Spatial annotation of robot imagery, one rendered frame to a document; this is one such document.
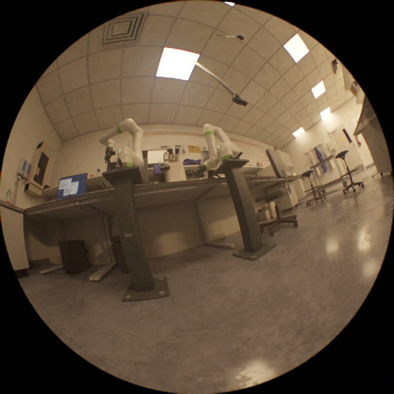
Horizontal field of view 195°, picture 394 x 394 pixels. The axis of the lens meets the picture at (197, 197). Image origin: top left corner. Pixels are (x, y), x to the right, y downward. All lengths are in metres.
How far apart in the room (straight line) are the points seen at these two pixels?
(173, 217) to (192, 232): 0.37
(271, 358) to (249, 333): 0.13
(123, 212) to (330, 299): 1.05
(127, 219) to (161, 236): 1.05
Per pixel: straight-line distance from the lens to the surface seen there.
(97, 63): 2.51
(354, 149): 6.33
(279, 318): 0.48
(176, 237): 1.77
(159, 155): 2.01
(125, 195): 0.78
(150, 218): 1.74
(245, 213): 0.95
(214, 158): 1.23
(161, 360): 0.47
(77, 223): 2.17
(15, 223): 1.86
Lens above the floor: 0.40
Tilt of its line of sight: 12 degrees up
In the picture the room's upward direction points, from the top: 14 degrees counter-clockwise
